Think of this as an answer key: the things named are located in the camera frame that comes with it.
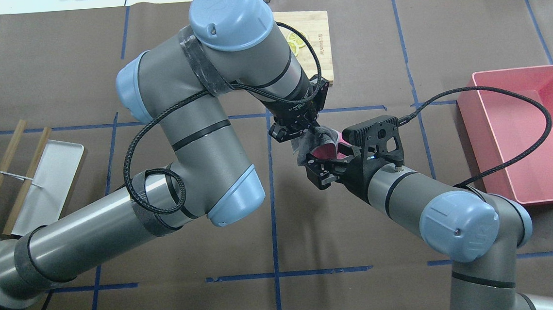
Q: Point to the bamboo cutting board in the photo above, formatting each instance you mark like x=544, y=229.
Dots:
x=314, y=26

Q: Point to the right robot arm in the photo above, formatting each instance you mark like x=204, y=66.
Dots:
x=479, y=232

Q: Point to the grey and pink cloth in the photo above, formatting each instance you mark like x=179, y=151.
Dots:
x=320, y=142

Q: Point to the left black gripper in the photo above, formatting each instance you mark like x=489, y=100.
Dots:
x=289, y=111

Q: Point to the upper lemon slice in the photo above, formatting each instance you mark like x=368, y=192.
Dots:
x=295, y=40

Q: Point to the white rectangular tray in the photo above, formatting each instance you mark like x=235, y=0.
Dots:
x=50, y=186

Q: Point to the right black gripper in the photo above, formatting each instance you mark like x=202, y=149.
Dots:
x=352, y=176

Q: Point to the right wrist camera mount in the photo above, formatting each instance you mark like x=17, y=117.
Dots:
x=379, y=136

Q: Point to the left wooden rack rod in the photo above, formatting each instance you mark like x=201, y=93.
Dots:
x=10, y=151

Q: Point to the right wooden rack rod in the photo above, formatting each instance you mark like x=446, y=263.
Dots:
x=27, y=182

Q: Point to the wooden rack rod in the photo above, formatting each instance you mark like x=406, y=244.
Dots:
x=27, y=182
x=10, y=151

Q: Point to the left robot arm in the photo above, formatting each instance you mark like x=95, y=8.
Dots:
x=187, y=161

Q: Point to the lower lemon slice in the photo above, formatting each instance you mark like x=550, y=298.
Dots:
x=294, y=48

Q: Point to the lemon slice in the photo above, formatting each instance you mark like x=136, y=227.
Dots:
x=294, y=48
x=295, y=40

